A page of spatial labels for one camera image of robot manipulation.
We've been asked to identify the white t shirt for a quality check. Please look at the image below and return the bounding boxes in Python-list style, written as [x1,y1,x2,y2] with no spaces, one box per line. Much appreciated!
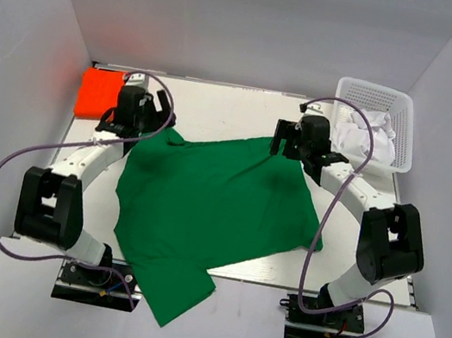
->
[332,110,397,166]

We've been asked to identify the green t shirt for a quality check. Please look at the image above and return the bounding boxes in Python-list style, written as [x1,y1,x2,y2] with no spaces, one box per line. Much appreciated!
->
[114,128,323,326]

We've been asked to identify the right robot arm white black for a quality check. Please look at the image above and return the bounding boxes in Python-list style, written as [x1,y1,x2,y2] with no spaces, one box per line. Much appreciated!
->
[269,115,424,316]

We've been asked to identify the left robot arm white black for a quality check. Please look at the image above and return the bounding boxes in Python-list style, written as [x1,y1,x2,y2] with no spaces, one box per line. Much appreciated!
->
[14,84,175,267]

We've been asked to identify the folded orange t shirt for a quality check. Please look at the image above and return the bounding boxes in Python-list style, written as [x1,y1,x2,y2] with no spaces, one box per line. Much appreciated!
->
[73,67,125,120]

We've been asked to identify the white plastic basket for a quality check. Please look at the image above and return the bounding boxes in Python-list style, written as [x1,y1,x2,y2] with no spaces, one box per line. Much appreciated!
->
[330,77,414,175]

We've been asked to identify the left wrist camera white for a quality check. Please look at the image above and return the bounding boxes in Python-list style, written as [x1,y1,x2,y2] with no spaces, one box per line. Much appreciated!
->
[124,72,148,90]

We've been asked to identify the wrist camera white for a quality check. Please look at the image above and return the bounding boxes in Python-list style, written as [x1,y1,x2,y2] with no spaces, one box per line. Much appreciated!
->
[298,103,324,116]
[124,72,148,90]

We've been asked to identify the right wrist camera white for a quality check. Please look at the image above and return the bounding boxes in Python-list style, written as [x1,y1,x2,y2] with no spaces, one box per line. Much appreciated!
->
[298,103,324,116]

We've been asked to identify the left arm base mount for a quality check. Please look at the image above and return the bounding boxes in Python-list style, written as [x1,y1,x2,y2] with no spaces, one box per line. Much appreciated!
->
[51,260,142,312]

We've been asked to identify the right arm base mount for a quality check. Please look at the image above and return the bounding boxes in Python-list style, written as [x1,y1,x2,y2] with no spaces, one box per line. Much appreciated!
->
[279,293,365,338]

